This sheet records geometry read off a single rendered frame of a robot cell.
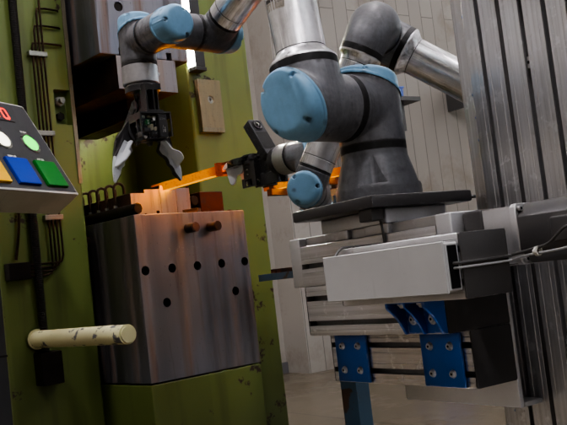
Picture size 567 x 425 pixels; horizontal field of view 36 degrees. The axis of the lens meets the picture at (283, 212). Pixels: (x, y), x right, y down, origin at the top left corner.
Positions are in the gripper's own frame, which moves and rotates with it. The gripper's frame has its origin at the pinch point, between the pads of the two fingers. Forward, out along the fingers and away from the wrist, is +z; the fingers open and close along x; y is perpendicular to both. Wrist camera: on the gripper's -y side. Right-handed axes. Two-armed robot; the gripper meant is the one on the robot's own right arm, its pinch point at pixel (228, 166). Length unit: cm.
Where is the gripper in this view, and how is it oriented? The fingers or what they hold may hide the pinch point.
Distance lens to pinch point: 224.7
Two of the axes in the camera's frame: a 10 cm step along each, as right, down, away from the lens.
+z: -6.7, 1.4, 7.3
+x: 7.3, -0.4, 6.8
